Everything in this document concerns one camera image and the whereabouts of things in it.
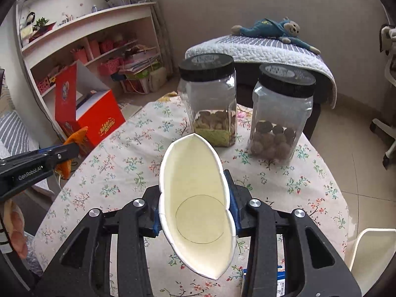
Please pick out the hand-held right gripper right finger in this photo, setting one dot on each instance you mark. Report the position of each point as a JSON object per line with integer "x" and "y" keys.
{"x": 232, "y": 198}

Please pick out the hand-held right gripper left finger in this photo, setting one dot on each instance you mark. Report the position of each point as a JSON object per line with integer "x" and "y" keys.
{"x": 151, "y": 204}

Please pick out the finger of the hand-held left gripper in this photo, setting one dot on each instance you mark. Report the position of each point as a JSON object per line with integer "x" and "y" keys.
{"x": 62, "y": 154}

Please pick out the orange peel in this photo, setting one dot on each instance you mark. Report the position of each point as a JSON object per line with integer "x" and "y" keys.
{"x": 77, "y": 136}

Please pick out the white paper cup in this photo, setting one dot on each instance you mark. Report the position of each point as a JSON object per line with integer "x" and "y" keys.
{"x": 198, "y": 191}

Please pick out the white trash bin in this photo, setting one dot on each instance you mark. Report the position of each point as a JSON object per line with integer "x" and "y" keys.
{"x": 371, "y": 247}

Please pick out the person's left hand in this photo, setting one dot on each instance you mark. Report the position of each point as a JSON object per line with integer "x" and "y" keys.
{"x": 18, "y": 232}

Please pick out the grey striped cloth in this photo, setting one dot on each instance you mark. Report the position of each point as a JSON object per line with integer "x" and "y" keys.
{"x": 15, "y": 136}

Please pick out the floral tablecloth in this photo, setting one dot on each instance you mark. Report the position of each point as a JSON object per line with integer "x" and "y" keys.
{"x": 123, "y": 167}

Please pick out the red cardboard box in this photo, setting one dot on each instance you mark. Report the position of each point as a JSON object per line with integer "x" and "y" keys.
{"x": 99, "y": 117}

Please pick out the clear jar with brown balls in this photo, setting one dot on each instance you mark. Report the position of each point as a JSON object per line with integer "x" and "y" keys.
{"x": 278, "y": 114}

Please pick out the small blue labelled box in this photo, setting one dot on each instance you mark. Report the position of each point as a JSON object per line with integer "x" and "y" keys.
{"x": 280, "y": 284}

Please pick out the pink basket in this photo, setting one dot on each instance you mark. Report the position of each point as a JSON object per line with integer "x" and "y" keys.
{"x": 109, "y": 66}

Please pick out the clear jar with yellow snacks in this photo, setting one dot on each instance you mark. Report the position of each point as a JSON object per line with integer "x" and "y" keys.
{"x": 210, "y": 99}

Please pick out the stack of papers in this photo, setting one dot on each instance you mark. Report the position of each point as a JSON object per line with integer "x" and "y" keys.
{"x": 139, "y": 62}

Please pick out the white bag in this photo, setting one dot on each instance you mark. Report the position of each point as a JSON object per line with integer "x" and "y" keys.
{"x": 157, "y": 79}

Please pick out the small potted plant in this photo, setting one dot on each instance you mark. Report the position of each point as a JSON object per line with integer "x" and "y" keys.
{"x": 41, "y": 23}

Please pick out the white bookshelf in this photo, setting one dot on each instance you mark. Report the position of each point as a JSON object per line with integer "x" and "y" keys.
{"x": 92, "y": 21}

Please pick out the small doll figure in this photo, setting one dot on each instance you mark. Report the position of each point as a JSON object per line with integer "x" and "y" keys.
{"x": 30, "y": 18}

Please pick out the grey striped quilt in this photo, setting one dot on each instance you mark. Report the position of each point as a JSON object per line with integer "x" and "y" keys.
{"x": 247, "y": 49}

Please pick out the white office chair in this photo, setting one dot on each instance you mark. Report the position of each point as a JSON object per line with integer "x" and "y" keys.
{"x": 388, "y": 130}

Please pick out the blue plush monkey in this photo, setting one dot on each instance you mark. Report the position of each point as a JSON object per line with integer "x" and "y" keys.
{"x": 272, "y": 29}

